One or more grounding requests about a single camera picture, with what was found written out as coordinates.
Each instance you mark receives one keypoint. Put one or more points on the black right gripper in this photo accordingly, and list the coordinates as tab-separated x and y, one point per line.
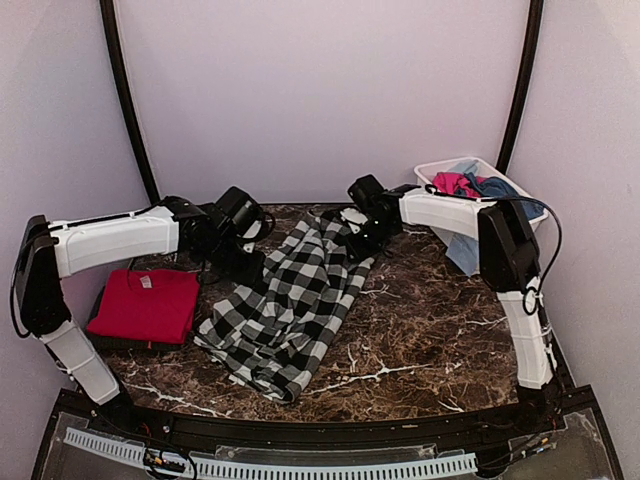
360	251

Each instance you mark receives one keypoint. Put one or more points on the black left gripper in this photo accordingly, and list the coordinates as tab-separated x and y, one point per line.
250	277

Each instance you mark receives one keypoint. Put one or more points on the black white plaid shirt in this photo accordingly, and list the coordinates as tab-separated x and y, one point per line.
273	336

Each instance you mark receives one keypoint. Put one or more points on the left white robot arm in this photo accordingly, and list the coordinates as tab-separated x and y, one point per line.
222	233

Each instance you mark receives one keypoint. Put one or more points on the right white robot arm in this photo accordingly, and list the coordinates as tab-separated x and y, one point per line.
508	255

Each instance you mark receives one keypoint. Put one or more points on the white plastic laundry bin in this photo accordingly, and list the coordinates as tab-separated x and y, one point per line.
425	174

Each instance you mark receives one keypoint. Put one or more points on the pink garment in bin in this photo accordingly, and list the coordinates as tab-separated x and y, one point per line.
458	184

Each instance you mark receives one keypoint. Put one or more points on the light blue cloth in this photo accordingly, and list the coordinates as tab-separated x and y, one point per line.
463	251

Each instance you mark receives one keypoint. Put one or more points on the folded red t-shirt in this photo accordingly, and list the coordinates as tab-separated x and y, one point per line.
150	306

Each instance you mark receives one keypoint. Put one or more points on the blue garment in bin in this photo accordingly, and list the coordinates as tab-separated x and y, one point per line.
495	187

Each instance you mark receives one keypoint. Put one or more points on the folded black garment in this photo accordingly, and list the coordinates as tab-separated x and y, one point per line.
120	344

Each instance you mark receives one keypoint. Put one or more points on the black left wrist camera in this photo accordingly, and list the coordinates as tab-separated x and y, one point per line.
240	208

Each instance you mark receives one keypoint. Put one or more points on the black front rail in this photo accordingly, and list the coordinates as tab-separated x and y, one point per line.
480	429

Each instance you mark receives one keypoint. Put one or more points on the right black frame post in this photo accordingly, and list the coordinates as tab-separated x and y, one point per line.
525	70

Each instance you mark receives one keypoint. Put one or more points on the black frame post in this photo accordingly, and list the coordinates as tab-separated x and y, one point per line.
123	90
525	70

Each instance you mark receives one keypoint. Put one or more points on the left black frame post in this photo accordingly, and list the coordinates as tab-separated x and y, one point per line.
123	90

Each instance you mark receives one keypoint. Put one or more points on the white slotted cable duct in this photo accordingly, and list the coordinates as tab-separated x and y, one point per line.
135	454

